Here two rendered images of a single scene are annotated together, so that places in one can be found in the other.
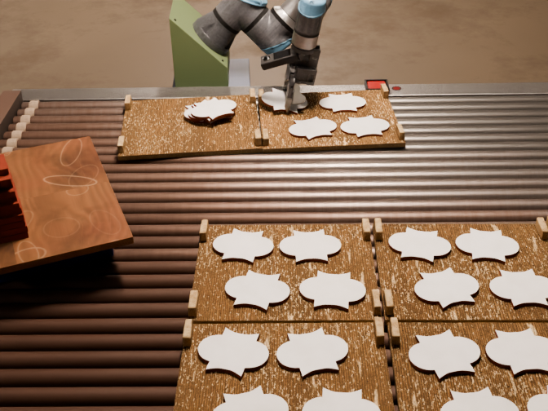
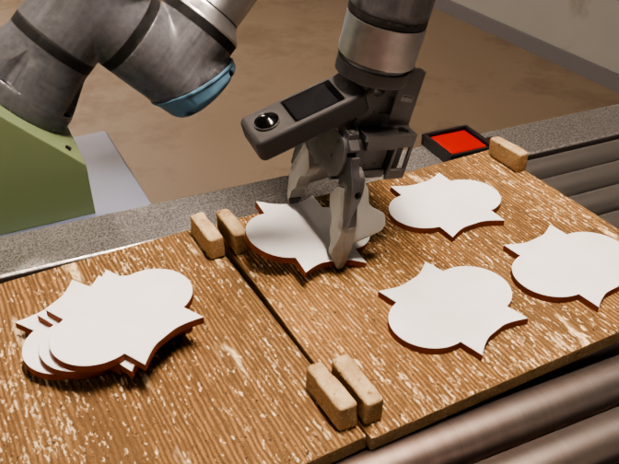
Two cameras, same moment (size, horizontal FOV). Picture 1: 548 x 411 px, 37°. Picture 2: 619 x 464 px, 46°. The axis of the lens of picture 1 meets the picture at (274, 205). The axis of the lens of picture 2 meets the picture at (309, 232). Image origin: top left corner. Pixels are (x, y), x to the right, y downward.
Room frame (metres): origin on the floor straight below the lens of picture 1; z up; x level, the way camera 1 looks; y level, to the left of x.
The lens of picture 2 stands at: (1.68, 0.24, 1.40)
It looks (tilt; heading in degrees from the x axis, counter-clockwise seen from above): 34 degrees down; 335
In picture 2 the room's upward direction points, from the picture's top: straight up
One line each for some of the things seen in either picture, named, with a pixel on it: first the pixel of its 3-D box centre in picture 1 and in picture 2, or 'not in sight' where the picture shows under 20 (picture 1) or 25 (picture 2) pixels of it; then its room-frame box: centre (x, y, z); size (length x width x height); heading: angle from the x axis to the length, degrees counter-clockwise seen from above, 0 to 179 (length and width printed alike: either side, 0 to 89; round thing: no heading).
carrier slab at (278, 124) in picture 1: (327, 119); (447, 261); (2.20, -0.17, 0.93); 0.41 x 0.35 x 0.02; 92
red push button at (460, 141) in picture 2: (377, 86); (458, 145); (2.43, -0.35, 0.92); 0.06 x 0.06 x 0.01; 89
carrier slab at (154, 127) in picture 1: (191, 125); (58, 392); (2.18, 0.25, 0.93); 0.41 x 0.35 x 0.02; 94
